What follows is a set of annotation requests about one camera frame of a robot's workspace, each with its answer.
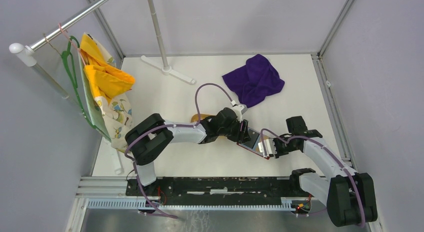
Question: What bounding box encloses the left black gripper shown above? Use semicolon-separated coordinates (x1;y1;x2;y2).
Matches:
218;117;251;144

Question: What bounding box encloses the red leather card holder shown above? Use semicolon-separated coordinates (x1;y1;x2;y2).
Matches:
237;127;269;160

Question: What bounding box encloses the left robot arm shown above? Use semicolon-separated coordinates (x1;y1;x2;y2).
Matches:
125;107;251;196

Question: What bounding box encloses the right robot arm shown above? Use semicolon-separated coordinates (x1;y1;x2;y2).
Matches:
260;116;378;227

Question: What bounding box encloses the purple cloth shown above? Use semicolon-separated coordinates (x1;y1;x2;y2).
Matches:
222;54;285;108

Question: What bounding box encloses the patterned cream cloth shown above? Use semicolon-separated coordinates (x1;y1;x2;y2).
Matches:
79;32;140;150

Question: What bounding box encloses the yellow cloth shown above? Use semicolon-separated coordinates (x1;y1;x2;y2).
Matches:
80;33;136;104

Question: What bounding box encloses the green clothes hanger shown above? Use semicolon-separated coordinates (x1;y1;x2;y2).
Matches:
61;35;111;142

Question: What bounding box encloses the metal clothes rack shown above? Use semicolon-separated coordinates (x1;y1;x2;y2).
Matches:
8;0;197;175

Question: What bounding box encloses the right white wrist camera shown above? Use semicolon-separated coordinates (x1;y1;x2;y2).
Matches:
258;139;276;158

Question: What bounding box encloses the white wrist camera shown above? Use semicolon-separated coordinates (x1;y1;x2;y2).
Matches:
231;104;248;122
258;139;276;158

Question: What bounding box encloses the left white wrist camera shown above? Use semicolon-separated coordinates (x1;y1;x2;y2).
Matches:
231;104;248;122

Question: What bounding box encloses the white slotted cable duct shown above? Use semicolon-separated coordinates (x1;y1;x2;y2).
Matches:
86;198;294;212

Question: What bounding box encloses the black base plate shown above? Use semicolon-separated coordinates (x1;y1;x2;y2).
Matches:
125;177;309;206

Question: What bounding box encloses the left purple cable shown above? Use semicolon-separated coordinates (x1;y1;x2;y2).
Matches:
124;83;234;220

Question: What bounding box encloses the purple cable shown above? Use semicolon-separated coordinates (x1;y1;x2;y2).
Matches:
124;83;234;220
259;128;367;228

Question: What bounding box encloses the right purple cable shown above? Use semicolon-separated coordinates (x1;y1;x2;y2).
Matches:
259;128;367;228

